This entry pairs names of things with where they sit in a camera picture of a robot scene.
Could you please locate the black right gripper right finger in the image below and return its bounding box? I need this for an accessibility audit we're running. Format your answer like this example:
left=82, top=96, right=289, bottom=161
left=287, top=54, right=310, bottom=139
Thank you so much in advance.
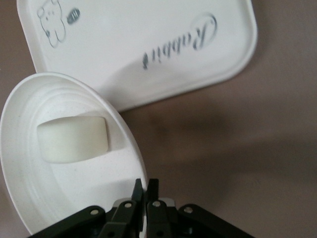
left=145, top=178, right=175, bottom=238

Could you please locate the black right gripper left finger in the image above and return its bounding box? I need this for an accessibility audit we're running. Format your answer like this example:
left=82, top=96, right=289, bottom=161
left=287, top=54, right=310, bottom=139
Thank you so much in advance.
left=98, top=178, right=144, bottom=238

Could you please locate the round cream plate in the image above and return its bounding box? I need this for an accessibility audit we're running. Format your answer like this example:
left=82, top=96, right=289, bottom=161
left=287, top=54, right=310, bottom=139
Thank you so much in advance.
left=0, top=71, right=151, bottom=237

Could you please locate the white steamed bun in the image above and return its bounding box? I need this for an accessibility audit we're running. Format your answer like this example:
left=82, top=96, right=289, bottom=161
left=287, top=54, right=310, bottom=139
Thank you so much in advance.
left=36, top=116, right=110, bottom=165

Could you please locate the brown table cover mat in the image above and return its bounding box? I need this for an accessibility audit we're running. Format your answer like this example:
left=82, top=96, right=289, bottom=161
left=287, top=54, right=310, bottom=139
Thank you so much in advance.
left=0, top=0, right=317, bottom=238

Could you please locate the cream rabbit print tray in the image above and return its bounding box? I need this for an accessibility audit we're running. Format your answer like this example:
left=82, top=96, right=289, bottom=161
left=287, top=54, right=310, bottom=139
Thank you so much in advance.
left=16, top=0, right=259, bottom=113

